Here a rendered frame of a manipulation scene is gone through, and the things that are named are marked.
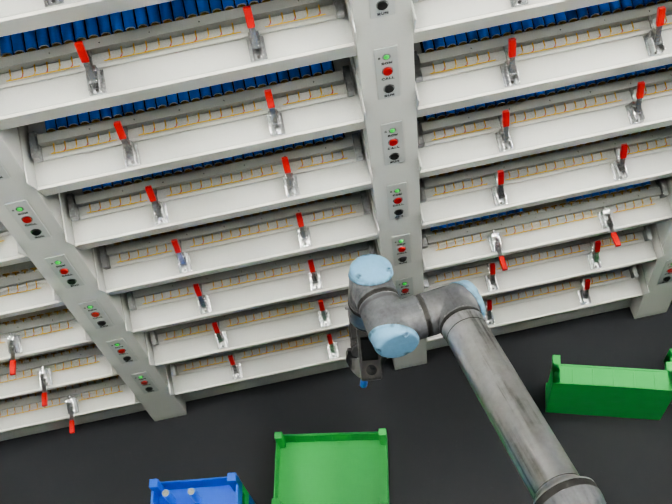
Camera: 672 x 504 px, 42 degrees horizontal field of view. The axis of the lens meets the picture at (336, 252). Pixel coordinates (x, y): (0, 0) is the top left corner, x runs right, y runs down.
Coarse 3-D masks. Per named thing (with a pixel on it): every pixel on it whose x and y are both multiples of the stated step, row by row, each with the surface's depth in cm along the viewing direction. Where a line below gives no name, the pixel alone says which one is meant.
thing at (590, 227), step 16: (608, 192) 210; (624, 192) 210; (528, 208) 210; (624, 208) 210; (640, 208) 209; (656, 208) 209; (464, 224) 210; (480, 224) 210; (544, 224) 209; (560, 224) 209; (576, 224) 209; (592, 224) 209; (624, 224) 209; (640, 224) 209; (512, 240) 209; (528, 240) 209; (544, 240) 209; (560, 240) 209; (432, 256) 209; (448, 256) 209; (464, 256) 209; (480, 256) 209; (496, 256) 212
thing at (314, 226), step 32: (224, 224) 191; (256, 224) 192; (288, 224) 193; (320, 224) 193; (352, 224) 193; (96, 256) 190; (128, 256) 193; (160, 256) 192; (192, 256) 193; (224, 256) 192; (256, 256) 192; (288, 256) 195; (128, 288) 192
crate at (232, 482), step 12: (156, 480) 201; (180, 480) 203; (192, 480) 203; (204, 480) 203; (216, 480) 204; (228, 480) 200; (240, 480) 205; (156, 492) 204; (180, 492) 207; (204, 492) 206; (216, 492) 206; (228, 492) 206; (240, 492) 204
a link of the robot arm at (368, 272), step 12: (360, 264) 183; (372, 264) 183; (384, 264) 183; (348, 276) 184; (360, 276) 181; (372, 276) 181; (384, 276) 181; (348, 288) 188; (360, 288) 182; (372, 288) 180; (348, 300) 190
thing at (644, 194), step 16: (640, 192) 208; (656, 192) 208; (560, 208) 208; (576, 208) 207; (592, 208) 207; (496, 224) 207; (512, 224) 207; (432, 240) 207; (448, 240) 209; (464, 240) 208; (480, 240) 208
